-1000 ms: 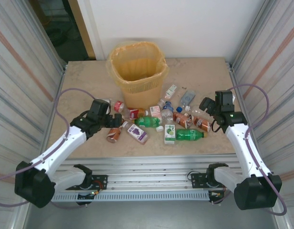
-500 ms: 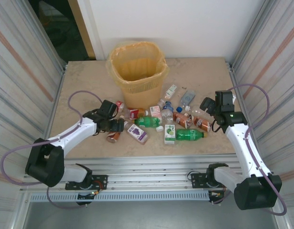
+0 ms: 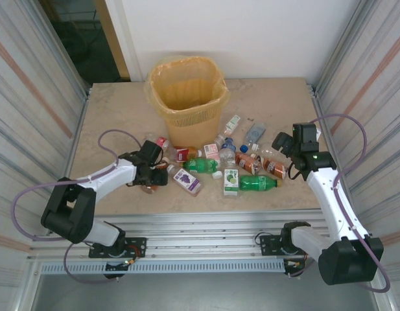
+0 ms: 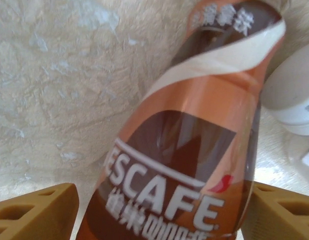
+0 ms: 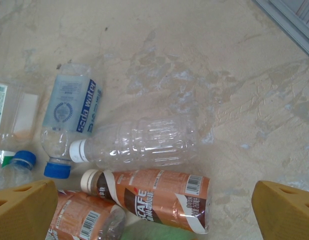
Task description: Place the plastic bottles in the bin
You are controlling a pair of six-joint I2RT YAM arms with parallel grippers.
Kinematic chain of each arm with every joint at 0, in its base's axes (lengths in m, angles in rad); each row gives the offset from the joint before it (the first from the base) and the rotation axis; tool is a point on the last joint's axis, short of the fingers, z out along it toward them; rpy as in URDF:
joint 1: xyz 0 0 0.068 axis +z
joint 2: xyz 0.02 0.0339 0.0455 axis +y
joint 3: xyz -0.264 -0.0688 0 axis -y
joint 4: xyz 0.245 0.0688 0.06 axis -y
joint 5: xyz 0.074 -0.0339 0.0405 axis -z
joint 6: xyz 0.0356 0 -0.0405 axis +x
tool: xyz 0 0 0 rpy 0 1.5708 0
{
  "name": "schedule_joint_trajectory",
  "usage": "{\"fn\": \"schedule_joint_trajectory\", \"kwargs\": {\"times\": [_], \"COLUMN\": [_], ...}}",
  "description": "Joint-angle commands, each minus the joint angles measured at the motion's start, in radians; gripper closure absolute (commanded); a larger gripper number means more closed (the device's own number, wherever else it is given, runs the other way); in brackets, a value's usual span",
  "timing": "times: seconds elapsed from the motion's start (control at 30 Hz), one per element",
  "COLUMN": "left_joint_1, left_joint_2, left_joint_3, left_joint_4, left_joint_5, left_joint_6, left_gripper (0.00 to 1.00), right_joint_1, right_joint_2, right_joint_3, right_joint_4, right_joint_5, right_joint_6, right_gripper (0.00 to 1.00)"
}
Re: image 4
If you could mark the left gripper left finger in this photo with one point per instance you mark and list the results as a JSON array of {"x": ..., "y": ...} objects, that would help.
[{"x": 39, "y": 215}]

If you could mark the brown Nescafe coffee bottle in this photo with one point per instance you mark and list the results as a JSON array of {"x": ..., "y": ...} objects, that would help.
[{"x": 181, "y": 150}]

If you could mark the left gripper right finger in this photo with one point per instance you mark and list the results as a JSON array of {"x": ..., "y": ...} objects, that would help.
[{"x": 282, "y": 217}]

